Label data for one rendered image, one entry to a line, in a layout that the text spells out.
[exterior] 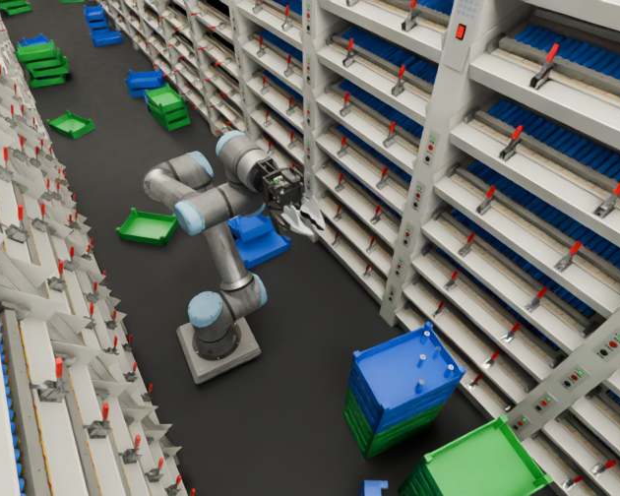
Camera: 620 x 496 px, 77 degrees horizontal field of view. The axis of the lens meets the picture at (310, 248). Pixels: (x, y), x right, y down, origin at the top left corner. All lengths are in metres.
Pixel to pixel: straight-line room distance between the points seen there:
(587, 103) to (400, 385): 0.93
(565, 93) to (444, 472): 1.08
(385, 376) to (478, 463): 0.37
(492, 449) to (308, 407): 0.76
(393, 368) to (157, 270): 1.49
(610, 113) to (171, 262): 2.07
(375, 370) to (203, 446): 0.82
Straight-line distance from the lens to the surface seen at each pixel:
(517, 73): 1.15
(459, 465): 1.44
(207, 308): 1.71
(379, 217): 1.75
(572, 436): 1.70
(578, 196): 1.15
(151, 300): 2.27
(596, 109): 1.07
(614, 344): 1.28
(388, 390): 1.37
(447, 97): 1.25
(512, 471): 1.49
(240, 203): 1.03
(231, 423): 1.85
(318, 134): 1.90
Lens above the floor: 1.73
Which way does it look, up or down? 48 degrees down
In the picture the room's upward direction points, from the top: straight up
